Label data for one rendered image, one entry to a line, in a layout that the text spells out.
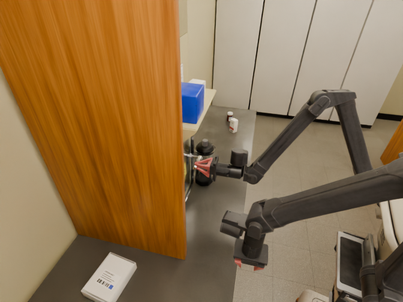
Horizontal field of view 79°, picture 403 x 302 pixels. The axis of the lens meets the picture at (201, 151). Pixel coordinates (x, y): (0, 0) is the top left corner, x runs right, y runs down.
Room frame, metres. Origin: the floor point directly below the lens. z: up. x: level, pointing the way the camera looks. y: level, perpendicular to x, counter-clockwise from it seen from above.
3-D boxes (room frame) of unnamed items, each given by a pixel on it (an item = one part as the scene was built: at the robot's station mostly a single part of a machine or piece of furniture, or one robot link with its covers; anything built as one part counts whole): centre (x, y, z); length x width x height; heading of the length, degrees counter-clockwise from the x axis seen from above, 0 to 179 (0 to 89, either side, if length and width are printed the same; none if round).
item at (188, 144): (0.79, 0.08, 1.19); 0.30 x 0.01 x 0.40; 165
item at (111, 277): (0.44, 0.33, 0.96); 0.16 x 0.12 x 0.04; 159
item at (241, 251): (0.43, -0.16, 1.21); 0.10 x 0.07 x 0.07; 77
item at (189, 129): (0.78, 0.04, 1.46); 0.32 x 0.11 x 0.10; 167
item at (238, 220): (0.44, -0.12, 1.31); 0.11 x 0.09 x 0.12; 66
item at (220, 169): (0.80, -0.09, 1.20); 0.07 x 0.07 x 0.10; 77
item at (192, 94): (0.70, 0.05, 1.56); 0.10 x 0.10 x 0.09; 77
